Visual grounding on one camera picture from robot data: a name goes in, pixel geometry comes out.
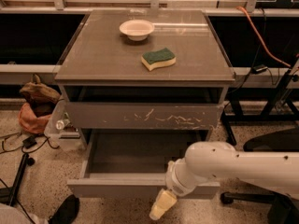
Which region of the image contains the black metal frame stand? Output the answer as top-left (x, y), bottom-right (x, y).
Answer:
top-left (221, 58), bottom-right (299, 146)

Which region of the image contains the pink cloth bag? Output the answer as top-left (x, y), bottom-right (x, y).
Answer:
top-left (18, 103), bottom-right (51, 134)

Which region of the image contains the white bowl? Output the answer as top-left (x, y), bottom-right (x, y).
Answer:
top-left (120, 20), bottom-right (154, 41)

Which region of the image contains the black stand leg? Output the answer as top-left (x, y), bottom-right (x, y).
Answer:
top-left (0, 153), bottom-right (35, 206)

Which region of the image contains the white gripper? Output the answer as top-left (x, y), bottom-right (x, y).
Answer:
top-left (149, 159), bottom-right (199, 220)

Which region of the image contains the grey drawer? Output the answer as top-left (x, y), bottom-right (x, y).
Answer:
top-left (65, 102), bottom-right (223, 130)
top-left (66, 130), bottom-right (221, 200)

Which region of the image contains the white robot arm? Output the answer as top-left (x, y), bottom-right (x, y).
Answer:
top-left (149, 142), bottom-right (299, 224)

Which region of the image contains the grey top drawer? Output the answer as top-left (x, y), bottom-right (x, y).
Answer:
top-left (65, 102), bottom-right (223, 130)

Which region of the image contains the black office chair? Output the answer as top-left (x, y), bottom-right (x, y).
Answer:
top-left (221, 128), bottom-right (299, 224)

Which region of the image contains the green yellow sponge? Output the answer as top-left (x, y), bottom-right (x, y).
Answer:
top-left (141, 48), bottom-right (177, 71)

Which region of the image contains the grey drawer cabinet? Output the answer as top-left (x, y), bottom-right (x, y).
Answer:
top-left (55, 9), bottom-right (234, 90)

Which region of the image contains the black power adapter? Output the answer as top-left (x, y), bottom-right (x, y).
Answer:
top-left (22, 136), bottom-right (37, 149)

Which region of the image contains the black shoe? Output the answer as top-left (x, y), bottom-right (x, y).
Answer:
top-left (49, 195), bottom-right (80, 224)

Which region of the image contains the black power brick right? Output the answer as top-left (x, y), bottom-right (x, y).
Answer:
top-left (251, 64), bottom-right (268, 74)

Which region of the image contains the orange cable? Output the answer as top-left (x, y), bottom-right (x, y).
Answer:
top-left (235, 5), bottom-right (292, 68)

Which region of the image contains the clear plastic bin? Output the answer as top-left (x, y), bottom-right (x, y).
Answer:
top-left (44, 100), bottom-right (84, 151)

